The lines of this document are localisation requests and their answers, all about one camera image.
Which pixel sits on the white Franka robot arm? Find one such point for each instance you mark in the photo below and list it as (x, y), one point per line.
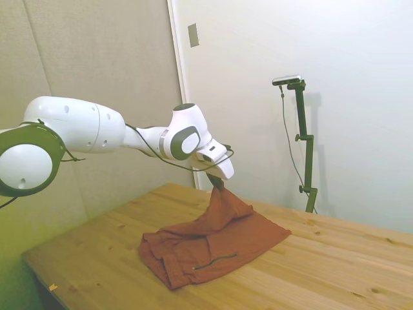
(80, 126)

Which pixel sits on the small orange tape scrap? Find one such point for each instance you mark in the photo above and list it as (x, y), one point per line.
(52, 286)

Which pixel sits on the rust brown shorts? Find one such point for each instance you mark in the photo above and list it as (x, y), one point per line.
(226, 239)

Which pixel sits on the grey wall plate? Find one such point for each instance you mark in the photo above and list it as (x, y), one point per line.
(193, 35)

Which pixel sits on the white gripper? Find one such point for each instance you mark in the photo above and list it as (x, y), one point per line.
(222, 166)

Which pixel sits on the grey camera on stand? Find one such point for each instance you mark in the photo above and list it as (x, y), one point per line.
(287, 79)

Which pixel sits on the dark green camera stand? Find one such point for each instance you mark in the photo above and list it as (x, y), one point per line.
(305, 129)

